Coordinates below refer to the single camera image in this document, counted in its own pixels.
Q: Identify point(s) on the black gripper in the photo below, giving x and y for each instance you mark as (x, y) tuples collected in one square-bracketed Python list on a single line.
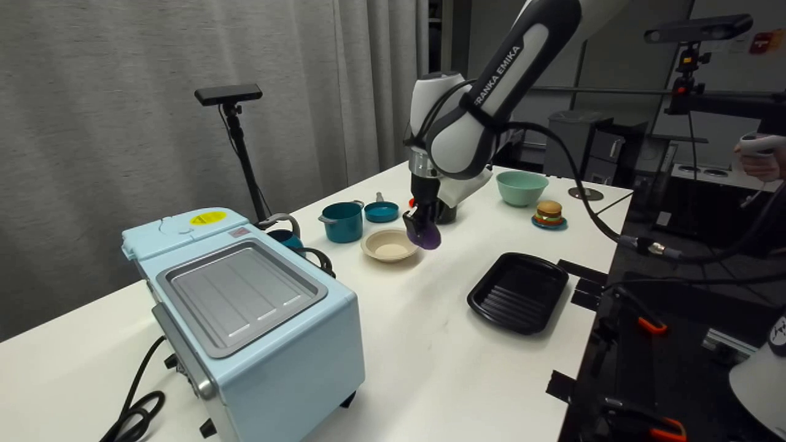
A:
[(424, 195)]

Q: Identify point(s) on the purple toy eggplant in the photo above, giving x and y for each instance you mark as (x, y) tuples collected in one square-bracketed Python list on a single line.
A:
[(425, 234)]

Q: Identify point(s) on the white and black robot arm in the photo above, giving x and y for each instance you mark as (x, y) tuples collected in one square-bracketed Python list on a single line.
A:
[(456, 122)]

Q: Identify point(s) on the beige round plate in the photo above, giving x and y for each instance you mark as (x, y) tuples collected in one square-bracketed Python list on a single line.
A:
[(389, 248)]

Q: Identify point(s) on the toy burger on blue plate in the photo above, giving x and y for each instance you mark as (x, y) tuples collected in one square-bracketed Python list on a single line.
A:
[(549, 216)]

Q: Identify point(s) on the black cup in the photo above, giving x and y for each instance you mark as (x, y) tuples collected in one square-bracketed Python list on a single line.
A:
[(446, 216)]

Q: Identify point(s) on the small teal pot lid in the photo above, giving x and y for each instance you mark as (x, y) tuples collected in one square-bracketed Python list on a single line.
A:
[(382, 211)]

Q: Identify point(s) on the mint green bowl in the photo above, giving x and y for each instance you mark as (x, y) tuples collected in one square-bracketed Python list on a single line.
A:
[(521, 187)]

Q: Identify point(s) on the black rectangular grill tray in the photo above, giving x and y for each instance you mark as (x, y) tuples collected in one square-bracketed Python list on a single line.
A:
[(520, 294)]

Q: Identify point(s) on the teal mug behind toaster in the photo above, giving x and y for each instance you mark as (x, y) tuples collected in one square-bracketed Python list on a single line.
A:
[(286, 233)]

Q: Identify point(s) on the light blue toaster oven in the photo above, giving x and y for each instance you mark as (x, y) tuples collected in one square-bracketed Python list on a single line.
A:
[(269, 342)]

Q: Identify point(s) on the teal pot with handles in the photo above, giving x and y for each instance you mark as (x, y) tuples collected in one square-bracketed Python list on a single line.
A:
[(341, 222)]

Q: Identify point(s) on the orange handled clamp upper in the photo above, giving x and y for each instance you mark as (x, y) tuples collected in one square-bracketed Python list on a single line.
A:
[(614, 302)]

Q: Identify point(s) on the orange handled clamp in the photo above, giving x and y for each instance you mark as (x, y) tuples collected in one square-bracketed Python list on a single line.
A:
[(603, 418), (614, 302)]

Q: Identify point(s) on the orange handled clamp lower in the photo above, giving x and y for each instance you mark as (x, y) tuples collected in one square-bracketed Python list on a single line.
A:
[(603, 418)]

